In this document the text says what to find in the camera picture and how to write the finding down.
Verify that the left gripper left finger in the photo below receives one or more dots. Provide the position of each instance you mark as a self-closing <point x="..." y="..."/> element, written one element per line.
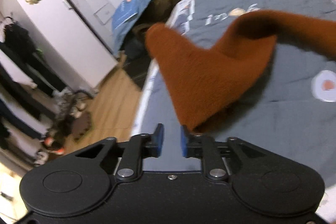
<point x="138" y="148"/>

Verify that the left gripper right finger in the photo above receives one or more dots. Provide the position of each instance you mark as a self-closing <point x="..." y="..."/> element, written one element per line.
<point x="208" y="151"/>

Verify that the rust brown fuzzy garment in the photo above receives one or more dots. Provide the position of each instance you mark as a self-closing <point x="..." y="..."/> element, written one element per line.
<point x="203" y="83"/>

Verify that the clothes rack with dark clothes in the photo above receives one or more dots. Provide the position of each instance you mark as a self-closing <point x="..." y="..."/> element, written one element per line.
<point x="30" y="96"/>

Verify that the shoes on floor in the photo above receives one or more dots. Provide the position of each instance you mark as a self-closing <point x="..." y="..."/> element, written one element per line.
<point x="72" y="119"/>

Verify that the blue fabric bag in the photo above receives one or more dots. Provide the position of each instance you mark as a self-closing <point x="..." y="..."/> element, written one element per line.
<point x="124" y="18"/>

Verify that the dark brown garment pile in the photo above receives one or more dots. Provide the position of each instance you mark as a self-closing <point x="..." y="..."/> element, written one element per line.
<point x="157" y="11"/>

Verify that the white wardrobe with sticker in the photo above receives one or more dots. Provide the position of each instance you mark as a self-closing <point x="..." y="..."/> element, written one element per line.
<point x="74" y="36"/>

